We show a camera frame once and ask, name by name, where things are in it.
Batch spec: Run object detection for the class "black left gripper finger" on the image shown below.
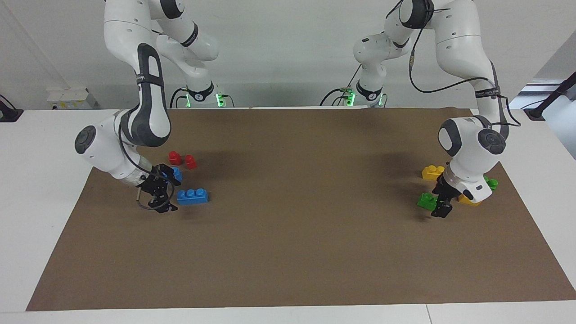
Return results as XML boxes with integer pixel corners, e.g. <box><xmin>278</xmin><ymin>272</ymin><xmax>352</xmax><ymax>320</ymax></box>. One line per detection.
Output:
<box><xmin>431</xmin><ymin>182</ymin><xmax>459</xmax><ymax>219</ymax></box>
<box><xmin>432</xmin><ymin>174</ymin><xmax>450</xmax><ymax>195</ymax></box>

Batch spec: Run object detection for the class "black slanted stand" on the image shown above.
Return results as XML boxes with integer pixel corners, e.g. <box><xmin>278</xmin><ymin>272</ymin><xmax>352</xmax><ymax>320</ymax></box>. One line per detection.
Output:
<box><xmin>523</xmin><ymin>71</ymin><xmax>576</xmax><ymax>121</ymax></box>

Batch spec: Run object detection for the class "brown paper table mat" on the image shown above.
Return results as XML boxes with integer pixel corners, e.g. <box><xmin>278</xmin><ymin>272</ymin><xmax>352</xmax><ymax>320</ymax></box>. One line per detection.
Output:
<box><xmin>26</xmin><ymin>107</ymin><xmax>576</xmax><ymax>312</ymax></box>

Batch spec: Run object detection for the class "black right base cable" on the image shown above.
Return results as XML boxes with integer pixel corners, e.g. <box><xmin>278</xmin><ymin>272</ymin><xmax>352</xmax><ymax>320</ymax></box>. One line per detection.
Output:
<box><xmin>169</xmin><ymin>87</ymin><xmax>189</xmax><ymax>109</ymax></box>

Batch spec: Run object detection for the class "black base cable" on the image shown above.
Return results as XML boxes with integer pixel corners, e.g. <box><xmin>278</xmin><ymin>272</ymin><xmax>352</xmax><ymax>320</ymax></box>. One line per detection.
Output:
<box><xmin>319</xmin><ymin>63</ymin><xmax>363</xmax><ymax>107</ymax></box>
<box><xmin>169</xmin><ymin>87</ymin><xmax>189</xmax><ymax>109</ymax></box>

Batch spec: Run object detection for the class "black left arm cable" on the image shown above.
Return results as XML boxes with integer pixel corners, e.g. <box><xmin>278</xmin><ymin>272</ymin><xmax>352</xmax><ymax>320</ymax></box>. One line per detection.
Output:
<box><xmin>385</xmin><ymin>0</ymin><xmax>522</xmax><ymax>129</ymax></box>

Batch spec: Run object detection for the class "white wall box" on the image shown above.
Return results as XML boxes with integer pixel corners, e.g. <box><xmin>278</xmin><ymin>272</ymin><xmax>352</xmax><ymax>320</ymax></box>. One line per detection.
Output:
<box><xmin>47</xmin><ymin>87</ymin><xmax>99</xmax><ymax>110</ymax></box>

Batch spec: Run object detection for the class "black left base cable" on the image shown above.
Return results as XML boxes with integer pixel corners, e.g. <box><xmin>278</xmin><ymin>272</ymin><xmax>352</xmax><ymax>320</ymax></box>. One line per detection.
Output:
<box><xmin>319</xmin><ymin>63</ymin><xmax>363</xmax><ymax>107</ymax></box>

